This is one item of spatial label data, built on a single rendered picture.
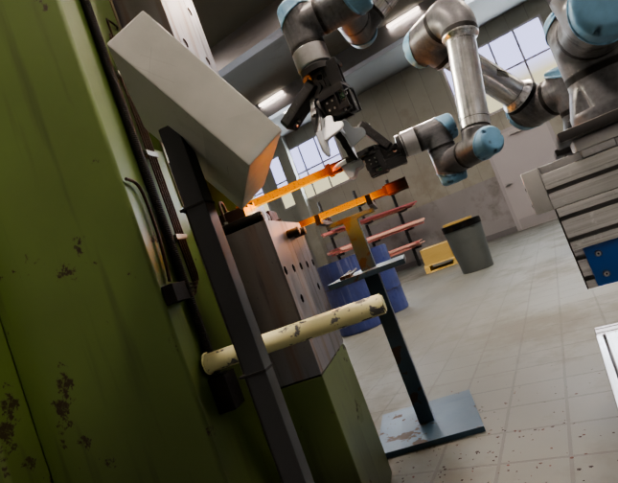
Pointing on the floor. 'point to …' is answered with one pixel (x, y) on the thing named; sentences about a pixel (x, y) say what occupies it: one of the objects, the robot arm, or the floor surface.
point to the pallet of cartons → (439, 253)
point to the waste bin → (469, 244)
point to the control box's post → (237, 310)
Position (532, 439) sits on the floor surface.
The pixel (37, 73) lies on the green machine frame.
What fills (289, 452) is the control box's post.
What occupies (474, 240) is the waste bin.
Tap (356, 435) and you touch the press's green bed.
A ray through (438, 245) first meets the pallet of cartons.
